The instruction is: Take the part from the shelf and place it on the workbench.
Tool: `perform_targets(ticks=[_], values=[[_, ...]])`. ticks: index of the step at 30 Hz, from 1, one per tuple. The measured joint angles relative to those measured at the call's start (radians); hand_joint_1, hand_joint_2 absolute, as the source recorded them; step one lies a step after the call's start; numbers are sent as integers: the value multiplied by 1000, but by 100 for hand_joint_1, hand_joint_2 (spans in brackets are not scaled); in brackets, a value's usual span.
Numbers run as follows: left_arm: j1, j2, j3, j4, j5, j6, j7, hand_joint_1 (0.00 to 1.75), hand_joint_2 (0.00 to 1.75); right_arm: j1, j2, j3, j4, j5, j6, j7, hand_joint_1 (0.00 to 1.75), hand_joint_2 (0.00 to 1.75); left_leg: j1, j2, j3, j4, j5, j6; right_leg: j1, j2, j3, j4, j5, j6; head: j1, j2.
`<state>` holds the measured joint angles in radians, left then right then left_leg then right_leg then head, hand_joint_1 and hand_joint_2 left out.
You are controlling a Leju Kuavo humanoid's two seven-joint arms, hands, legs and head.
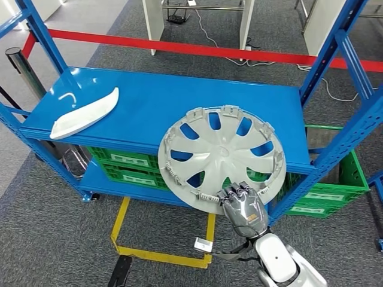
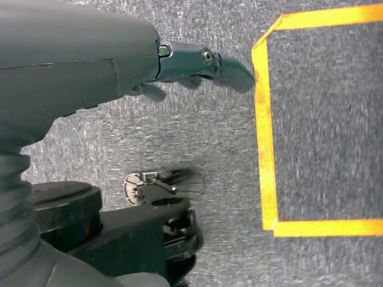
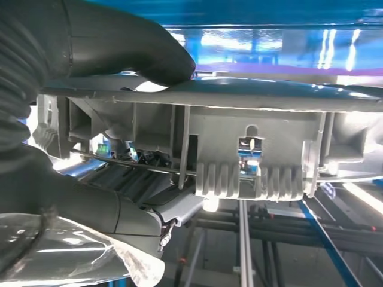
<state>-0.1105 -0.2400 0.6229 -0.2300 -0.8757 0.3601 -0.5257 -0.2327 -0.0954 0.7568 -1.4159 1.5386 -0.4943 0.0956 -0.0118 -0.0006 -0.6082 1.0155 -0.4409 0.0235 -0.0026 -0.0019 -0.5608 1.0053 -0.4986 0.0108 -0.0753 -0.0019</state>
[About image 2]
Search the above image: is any yellow floor tape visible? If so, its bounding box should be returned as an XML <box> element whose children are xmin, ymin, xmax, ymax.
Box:
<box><xmin>251</xmin><ymin>3</ymin><xmax>383</xmax><ymax>239</ymax></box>

